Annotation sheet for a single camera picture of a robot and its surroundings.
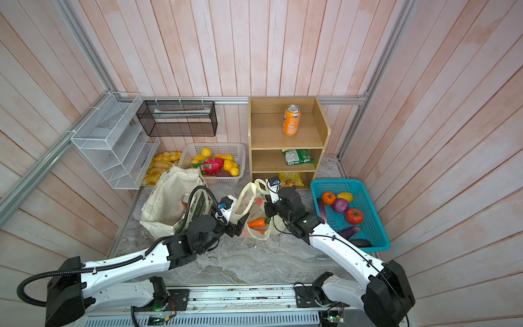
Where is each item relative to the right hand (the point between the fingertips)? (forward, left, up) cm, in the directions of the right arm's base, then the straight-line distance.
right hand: (266, 195), depth 80 cm
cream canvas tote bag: (-5, +43, -6) cm, 43 cm away
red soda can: (+3, +36, -9) cm, 38 cm away
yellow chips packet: (+21, -13, -16) cm, 29 cm away
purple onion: (+4, -35, -14) cm, 38 cm away
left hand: (-9, +10, +2) cm, 14 cm away
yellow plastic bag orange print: (-9, +6, +10) cm, 15 cm away
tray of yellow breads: (+27, +58, -12) cm, 66 cm away
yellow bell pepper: (+11, -40, -15) cm, 44 cm away
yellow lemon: (+35, +33, -10) cm, 49 cm away
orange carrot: (-6, +4, -14) cm, 16 cm away
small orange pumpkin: (+8, -30, -14) cm, 34 cm away
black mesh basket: (+45, +47, +5) cm, 66 cm away
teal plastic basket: (-7, -46, -14) cm, 49 cm away
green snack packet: (+21, -15, +1) cm, 26 cm away
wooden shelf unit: (+22, -9, +12) cm, 26 cm away
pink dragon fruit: (+24, +29, -10) cm, 39 cm away
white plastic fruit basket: (+39, +17, -12) cm, 44 cm away
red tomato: (-1, -40, -14) cm, 43 cm away
